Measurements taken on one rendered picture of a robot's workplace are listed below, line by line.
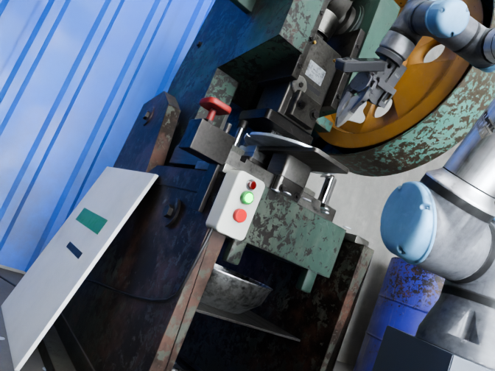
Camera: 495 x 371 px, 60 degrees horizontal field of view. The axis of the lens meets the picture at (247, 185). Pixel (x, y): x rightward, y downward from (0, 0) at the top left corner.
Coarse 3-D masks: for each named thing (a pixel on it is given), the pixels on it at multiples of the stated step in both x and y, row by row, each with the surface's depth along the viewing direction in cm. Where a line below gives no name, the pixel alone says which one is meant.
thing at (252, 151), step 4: (240, 148) 132; (244, 148) 130; (248, 148) 128; (252, 148) 126; (256, 148) 125; (248, 152) 127; (252, 152) 125; (256, 152) 125; (260, 152) 126; (252, 156) 124; (256, 156) 125; (260, 156) 126; (264, 156) 127; (260, 160) 126; (264, 160) 127; (268, 160) 128; (264, 164) 127; (268, 164) 128
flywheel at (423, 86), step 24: (480, 0) 136; (408, 72) 152; (432, 72) 143; (456, 72) 132; (408, 96) 147; (432, 96) 135; (384, 120) 152; (408, 120) 138; (336, 144) 160; (360, 144) 151
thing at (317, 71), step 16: (320, 48) 131; (304, 64) 128; (320, 64) 131; (304, 80) 127; (320, 80) 132; (272, 96) 130; (288, 96) 125; (304, 96) 125; (320, 96) 133; (288, 112) 124; (304, 112) 126; (304, 128) 130
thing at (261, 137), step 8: (248, 136) 118; (256, 136) 115; (264, 136) 112; (272, 136) 110; (280, 136) 109; (248, 144) 128; (256, 144) 124; (264, 144) 121; (272, 144) 118; (280, 144) 115; (288, 144) 112; (296, 144) 109; (304, 144) 108
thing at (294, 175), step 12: (276, 156) 119; (288, 156) 116; (300, 156) 114; (312, 156) 109; (324, 156) 106; (276, 168) 117; (288, 168) 116; (300, 168) 118; (312, 168) 120; (324, 168) 115; (336, 168) 111; (276, 180) 115; (288, 180) 116; (300, 180) 118; (288, 192) 116; (300, 192) 119
